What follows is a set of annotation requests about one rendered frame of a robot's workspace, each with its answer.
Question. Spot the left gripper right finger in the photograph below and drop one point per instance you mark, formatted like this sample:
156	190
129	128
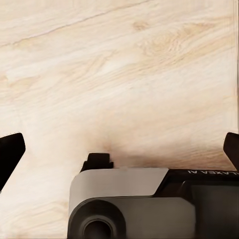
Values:
231	148

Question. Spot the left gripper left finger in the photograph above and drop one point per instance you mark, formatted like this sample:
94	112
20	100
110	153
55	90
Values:
12	148

